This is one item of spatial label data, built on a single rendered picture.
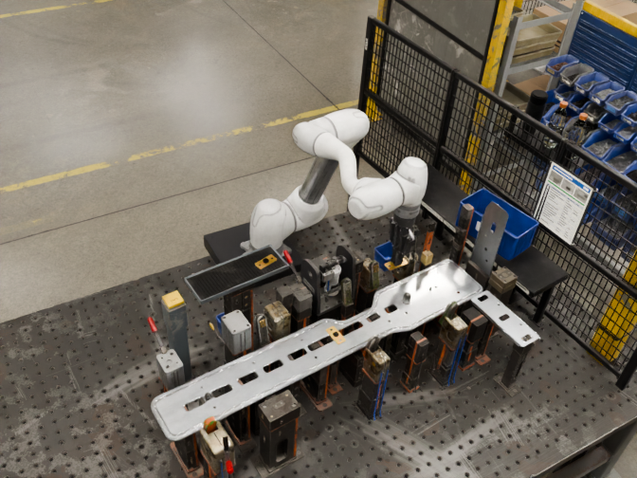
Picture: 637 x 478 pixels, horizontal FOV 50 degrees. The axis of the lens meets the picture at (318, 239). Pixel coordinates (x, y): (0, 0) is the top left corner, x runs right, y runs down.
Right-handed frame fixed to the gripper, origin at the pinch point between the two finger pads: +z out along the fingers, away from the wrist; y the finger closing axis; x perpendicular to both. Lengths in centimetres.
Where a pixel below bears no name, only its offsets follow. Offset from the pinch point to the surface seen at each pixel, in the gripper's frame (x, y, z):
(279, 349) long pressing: -46, -3, 30
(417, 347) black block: 1.3, 18.6, 32.5
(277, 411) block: -60, 21, 27
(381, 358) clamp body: -17.8, 20.6, 25.1
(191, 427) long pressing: -87, 12, 30
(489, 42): 170, -138, 12
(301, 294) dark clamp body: -29.1, -16.9, 21.7
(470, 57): 172, -152, 29
